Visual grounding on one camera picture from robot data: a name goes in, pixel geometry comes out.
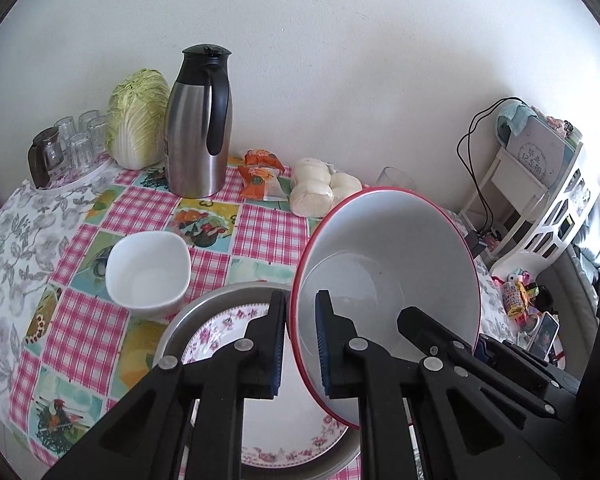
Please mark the teal cloth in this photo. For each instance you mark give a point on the teal cloth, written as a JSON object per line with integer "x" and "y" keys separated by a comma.
{"x": 517, "y": 117}

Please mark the orange snack packet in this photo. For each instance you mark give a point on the orange snack packet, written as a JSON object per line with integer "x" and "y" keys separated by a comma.
{"x": 262, "y": 159}
{"x": 260, "y": 185}

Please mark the white shelf rack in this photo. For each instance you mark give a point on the white shelf rack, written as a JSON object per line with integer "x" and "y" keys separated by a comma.
{"x": 545, "y": 220}

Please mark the white oval tray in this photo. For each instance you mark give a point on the white oval tray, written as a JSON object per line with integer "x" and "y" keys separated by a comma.
{"x": 100, "y": 170}

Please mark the grey floral cloth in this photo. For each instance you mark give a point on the grey floral cloth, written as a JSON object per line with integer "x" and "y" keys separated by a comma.
{"x": 10, "y": 270}

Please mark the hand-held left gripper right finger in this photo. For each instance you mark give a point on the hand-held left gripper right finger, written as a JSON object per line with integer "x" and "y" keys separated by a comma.
{"x": 322, "y": 340}

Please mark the clear glass mug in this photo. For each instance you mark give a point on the clear glass mug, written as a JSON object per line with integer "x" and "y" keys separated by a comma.
{"x": 392, "y": 177}

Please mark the round plate pink floral rim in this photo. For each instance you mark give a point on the round plate pink floral rim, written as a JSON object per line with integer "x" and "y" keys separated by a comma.
{"x": 220, "y": 325}

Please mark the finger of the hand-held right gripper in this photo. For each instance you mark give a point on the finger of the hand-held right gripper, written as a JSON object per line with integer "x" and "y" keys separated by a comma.
{"x": 420, "y": 330}
{"x": 520, "y": 365}

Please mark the black charger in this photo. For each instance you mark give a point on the black charger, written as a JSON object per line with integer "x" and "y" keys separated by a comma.
{"x": 477, "y": 245}

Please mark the smartphone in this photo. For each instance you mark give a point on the smartphone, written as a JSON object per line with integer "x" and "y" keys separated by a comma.
{"x": 544, "y": 335}

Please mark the white square bowl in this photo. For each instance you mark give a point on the white square bowl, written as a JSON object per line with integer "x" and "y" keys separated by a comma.
{"x": 145, "y": 275}

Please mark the clear glass tumbler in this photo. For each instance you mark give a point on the clear glass tumbler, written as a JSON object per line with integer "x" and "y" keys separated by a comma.
{"x": 80, "y": 155}
{"x": 87, "y": 120}
{"x": 65, "y": 130}
{"x": 99, "y": 135}

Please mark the white paper card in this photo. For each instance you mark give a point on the white paper card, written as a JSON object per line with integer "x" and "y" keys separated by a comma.
{"x": 540, "y": 150}

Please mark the pink checkered plastic tablecloth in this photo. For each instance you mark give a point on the pink checkered plastic tablecloth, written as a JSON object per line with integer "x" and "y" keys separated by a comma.
{"x": 270, "y": 230}

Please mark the colourful candy tube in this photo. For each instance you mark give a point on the colourful candy tube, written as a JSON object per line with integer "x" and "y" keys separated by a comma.
{"x": 514, "y": 300}

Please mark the stainless steel thermos jug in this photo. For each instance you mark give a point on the stainless steel thermos jug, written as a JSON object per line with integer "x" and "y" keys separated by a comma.
{"x": 190, "y": 150}

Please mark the glass jars with dark liquid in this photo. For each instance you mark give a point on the glass jars with dark liquid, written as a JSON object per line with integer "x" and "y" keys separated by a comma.
{"x": 42, "y": 160}

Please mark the bag of white steamed buns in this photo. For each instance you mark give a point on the bag of white steamed buns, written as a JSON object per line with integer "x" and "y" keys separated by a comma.
{"x": 310, "y": 195}

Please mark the strawberry print bowl red rim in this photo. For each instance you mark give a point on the strawberry print bowl red rim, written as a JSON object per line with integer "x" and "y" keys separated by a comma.
{"x": 390, "y": 260}

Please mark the napa cabbage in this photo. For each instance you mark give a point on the napa cabbage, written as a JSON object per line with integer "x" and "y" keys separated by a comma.
{"x": 135, "y": 120}

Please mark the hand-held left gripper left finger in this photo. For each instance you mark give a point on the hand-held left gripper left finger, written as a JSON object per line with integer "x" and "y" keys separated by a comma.
{"x": 277, "y": 340}

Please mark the large stainless steel basin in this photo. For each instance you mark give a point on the large stainless steel basin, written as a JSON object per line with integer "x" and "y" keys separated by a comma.
{"x": 190, "y": 312}

